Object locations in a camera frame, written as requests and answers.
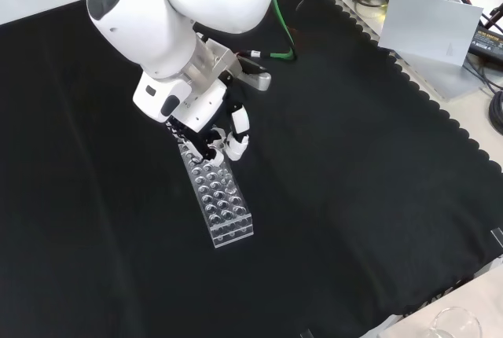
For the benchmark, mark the clear glass beaker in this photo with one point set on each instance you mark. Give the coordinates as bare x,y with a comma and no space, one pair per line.
456,326

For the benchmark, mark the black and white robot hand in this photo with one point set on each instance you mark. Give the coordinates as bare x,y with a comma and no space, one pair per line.
188,106

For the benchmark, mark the clear plastic test tube rack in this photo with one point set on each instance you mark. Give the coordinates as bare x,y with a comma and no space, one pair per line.
220,212

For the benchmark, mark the clear cloth clip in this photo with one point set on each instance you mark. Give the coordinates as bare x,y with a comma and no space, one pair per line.
307,334
498,236

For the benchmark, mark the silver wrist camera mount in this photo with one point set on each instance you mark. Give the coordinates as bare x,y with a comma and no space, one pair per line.
257,80

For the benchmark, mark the black bench cloth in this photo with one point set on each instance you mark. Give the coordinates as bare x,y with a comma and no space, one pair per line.
353,177

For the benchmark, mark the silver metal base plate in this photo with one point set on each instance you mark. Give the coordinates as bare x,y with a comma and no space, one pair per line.
448,80

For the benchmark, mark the black power adapter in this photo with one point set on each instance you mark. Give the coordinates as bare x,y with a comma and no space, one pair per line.
487,41

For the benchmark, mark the pale board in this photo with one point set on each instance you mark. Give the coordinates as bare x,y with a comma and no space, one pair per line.
428,27

